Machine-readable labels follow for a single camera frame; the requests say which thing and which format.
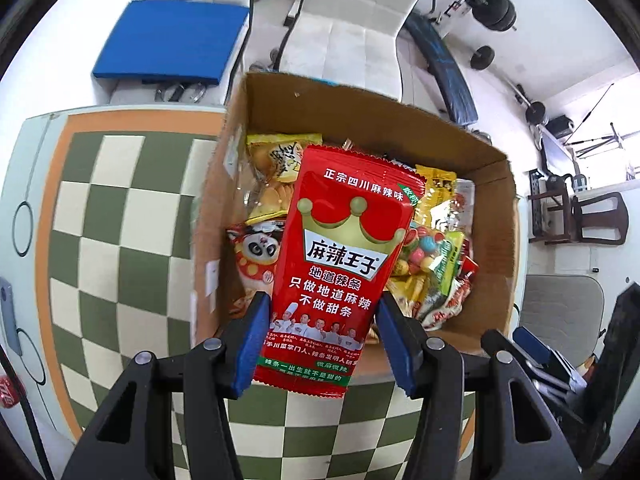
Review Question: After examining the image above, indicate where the yellow panda snack bag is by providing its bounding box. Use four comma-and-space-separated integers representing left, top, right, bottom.
386, 275, 472, 332

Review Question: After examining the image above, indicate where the panda orange snack bag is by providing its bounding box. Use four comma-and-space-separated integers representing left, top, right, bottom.
227, 219, 285, 318

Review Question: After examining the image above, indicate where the big red spicy strip bag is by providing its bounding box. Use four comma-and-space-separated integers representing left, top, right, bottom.
254, 145, 425, 398

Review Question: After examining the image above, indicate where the yellow biscuit bag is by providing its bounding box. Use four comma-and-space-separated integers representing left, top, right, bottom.
246, 133, 322, 224

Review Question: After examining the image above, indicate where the colourful candy bag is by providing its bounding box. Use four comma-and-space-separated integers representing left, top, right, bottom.
392, 221, 465, 295

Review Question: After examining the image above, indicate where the yellow black noodle bag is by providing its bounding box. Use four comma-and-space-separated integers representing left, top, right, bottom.
413, 165, 457, 228

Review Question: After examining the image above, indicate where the red cola can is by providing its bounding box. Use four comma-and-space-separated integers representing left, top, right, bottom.
0, 375, 20, 408

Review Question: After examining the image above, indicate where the dark wooden chair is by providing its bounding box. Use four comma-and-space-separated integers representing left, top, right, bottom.
528, 169, 629, 246

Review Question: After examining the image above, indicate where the grey phone on table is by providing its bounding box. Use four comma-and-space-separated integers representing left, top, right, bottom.
0, 278, 23, 356

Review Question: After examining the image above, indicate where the checkered green tablecloth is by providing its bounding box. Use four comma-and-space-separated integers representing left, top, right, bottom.
44, 110, 420, 479

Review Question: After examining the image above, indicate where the blue weight bench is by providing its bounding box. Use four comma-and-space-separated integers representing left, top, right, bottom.
405, 11, 478, 127

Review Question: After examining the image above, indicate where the cardboard box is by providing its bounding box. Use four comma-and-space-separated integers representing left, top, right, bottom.
183, 73, 520, 354

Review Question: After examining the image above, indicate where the white quilted chair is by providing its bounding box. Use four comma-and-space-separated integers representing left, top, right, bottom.
276, 0, 419, 101

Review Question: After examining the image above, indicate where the blue seat cushion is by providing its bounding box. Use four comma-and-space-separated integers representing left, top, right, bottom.
92, 0, 250, 84

